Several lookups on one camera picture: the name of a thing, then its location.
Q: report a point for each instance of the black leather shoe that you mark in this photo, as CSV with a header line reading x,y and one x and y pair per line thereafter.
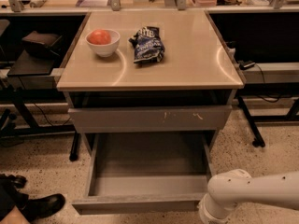
x,y
43,207

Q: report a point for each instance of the black table leg right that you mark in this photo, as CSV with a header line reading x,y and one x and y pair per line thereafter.
x,y
258,140

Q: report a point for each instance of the black table leg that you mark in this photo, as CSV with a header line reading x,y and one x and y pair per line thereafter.
x,y
74,148
258,140

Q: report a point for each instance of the white ceramic bowl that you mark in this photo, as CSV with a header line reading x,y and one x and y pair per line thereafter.
x,y
105,50

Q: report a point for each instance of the grey drawer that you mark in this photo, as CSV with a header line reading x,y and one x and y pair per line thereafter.
x,y
149,119
146,172

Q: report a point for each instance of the grey drawer cabinet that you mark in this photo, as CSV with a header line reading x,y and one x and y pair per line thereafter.
x,y
153,70

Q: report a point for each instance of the blue chip bag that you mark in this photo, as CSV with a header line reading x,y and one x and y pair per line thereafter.
x,y
148,46

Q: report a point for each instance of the black box on shelf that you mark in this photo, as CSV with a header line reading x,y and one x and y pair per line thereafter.
x,y
43,46

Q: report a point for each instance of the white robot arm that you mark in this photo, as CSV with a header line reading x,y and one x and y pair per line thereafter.
x,y
226,191

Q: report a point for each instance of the grey top drawer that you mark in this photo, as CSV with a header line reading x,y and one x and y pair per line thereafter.
x,y
149,119

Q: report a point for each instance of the black power adapter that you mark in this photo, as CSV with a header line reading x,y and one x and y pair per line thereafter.
x,y
246,65

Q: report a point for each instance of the red apple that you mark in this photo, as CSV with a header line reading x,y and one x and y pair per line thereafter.
x,y
100,37

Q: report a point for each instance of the black table leg left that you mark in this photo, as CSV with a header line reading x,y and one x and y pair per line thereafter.
x,y
74,148

